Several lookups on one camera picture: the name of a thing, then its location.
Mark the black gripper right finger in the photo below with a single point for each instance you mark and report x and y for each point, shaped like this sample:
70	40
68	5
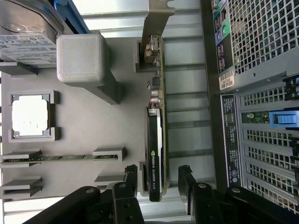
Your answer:
203	205

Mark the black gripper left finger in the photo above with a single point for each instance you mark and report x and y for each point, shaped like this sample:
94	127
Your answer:
123	205

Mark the black case label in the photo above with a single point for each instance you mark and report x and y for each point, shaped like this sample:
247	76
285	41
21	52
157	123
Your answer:
230	140

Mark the green RAM stick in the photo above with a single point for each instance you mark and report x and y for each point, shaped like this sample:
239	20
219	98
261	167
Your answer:
58	158

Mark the grey parts rack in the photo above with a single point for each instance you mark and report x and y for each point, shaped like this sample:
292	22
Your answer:
93	130

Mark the blue case latch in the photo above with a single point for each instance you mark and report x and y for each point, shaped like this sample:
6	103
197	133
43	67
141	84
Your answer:
283	120

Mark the silver CPU chip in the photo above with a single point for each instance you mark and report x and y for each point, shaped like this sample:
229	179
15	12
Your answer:
30	116

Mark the black open PC case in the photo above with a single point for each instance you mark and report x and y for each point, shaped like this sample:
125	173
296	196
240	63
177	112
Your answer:
210	70

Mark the silver hard disk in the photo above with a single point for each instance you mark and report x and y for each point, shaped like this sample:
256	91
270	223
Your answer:
25	39

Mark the blue disk carrier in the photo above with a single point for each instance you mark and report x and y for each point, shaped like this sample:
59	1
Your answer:
74	16

